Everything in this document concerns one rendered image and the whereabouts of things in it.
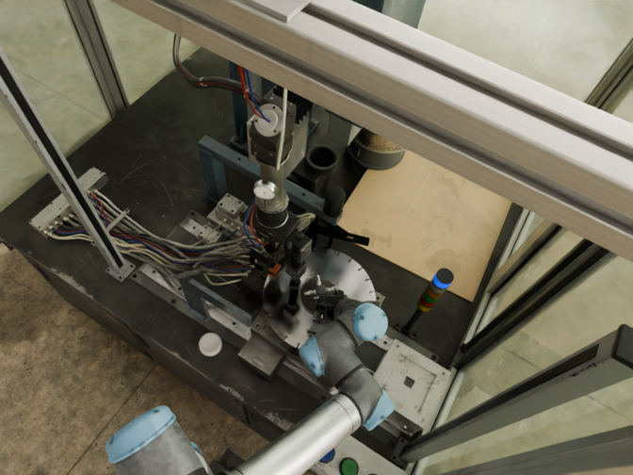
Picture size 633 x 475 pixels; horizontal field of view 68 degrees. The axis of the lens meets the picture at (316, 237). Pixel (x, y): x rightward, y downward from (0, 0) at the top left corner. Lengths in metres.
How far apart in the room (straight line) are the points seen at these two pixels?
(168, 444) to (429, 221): 1.28
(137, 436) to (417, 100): 0.71
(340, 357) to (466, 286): 0.84
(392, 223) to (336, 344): 0.86
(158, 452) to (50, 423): 1.61
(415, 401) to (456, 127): 1.18
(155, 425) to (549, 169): 0.73
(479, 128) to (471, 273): 1.52
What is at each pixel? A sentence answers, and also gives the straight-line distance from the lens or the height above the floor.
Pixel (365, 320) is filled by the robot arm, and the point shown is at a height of 1.30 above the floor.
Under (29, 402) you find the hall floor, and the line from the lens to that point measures 2.50.
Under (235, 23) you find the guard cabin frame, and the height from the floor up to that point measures 2.03.
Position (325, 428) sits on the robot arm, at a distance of 0.93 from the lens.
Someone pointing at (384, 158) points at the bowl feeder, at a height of 0.82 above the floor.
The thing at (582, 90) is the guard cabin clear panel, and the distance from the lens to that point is 1.92.
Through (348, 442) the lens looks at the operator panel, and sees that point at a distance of 1.34.
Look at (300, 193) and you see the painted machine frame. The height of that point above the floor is 1.05.
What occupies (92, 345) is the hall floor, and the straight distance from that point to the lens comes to 2.47.
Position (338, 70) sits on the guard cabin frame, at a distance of 0.28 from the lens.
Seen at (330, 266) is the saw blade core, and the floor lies 0.95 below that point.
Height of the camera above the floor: 2.21
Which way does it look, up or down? 59 degrees down
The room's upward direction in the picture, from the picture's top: 9 degrees clockwise
